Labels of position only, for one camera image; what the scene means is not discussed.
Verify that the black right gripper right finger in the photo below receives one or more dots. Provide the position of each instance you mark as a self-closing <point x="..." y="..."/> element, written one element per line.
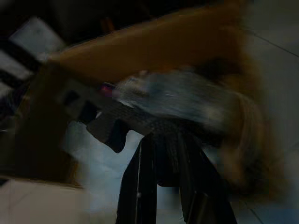
<point x="201" y="191"/>

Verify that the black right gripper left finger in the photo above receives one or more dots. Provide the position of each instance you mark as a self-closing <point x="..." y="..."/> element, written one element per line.
<point x="137" y="186"/>

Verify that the dark grey dotted flat object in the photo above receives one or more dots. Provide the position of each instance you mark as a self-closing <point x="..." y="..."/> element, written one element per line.
<point x="109" y="130"/>

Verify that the brown wooden table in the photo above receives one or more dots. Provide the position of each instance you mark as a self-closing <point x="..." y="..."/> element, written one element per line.
<point x="149" y="44"/>

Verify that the white flat panel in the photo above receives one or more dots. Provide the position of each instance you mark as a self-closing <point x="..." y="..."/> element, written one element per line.
<point x="37" y="37"/>

